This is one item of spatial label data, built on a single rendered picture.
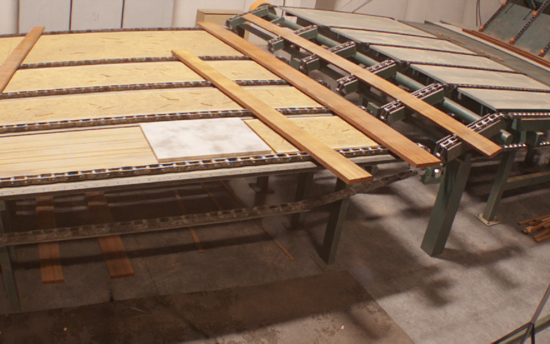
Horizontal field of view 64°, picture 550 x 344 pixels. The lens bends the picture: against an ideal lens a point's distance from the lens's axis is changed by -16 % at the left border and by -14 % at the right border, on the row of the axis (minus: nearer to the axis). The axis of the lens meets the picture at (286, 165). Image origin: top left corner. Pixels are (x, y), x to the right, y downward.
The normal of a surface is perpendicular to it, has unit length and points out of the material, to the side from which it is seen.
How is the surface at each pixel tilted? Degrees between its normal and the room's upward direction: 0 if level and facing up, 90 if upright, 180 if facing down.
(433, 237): 90
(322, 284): 0
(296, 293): 0
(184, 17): 93
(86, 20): 90
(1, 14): 92
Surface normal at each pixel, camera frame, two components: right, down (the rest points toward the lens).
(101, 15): 0.45, 0.44
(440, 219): -0.88, 0.08
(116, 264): 0.15, -0.89
